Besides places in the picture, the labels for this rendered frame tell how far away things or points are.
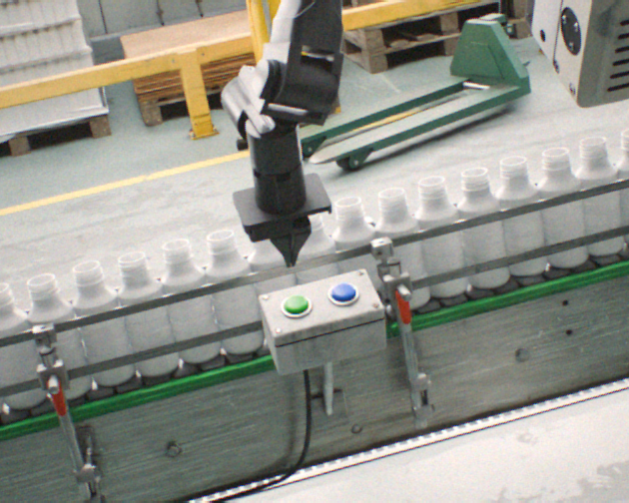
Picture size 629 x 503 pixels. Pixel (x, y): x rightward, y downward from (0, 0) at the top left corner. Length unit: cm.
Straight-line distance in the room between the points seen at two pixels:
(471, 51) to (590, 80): 535
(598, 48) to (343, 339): 70
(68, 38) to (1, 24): 35
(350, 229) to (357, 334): 20
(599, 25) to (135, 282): 88
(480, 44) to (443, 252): 454
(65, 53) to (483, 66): 225
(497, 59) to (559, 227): 442
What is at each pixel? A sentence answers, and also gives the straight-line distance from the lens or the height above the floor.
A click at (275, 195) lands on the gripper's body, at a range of 137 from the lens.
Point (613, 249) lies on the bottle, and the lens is 181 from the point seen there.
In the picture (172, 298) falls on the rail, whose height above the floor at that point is 111.
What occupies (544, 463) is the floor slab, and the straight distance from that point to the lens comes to 323.
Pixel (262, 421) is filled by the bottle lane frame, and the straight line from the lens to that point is 171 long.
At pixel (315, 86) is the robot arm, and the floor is 140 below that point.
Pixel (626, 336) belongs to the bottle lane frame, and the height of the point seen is 89.
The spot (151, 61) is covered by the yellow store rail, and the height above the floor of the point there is 44.
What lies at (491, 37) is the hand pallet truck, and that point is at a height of 34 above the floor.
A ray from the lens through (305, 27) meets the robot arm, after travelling 131.
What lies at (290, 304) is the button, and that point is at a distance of 151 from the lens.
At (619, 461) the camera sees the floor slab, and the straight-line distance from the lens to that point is 321.
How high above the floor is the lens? 172
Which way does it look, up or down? 21 degrees down
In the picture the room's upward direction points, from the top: 11 degrees counter-clockwise
